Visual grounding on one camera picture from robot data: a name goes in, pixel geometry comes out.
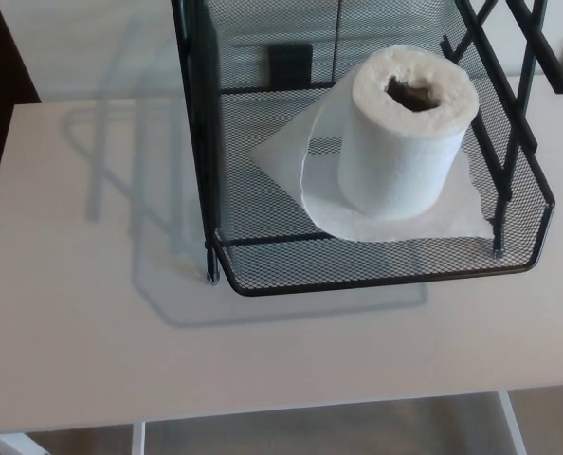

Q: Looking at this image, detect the dark brown wooden panel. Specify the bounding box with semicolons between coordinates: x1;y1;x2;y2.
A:
0;0;44;191

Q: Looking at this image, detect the white toilet paper roll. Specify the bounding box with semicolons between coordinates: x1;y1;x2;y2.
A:
246;44;496;244

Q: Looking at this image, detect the white desk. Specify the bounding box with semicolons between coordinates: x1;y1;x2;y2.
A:
0;70;563;455

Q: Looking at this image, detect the black mesh file tray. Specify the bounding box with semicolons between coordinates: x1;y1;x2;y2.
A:
170;0;563;298

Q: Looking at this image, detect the white cabinet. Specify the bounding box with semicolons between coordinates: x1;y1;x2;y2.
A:
0;0;563;105

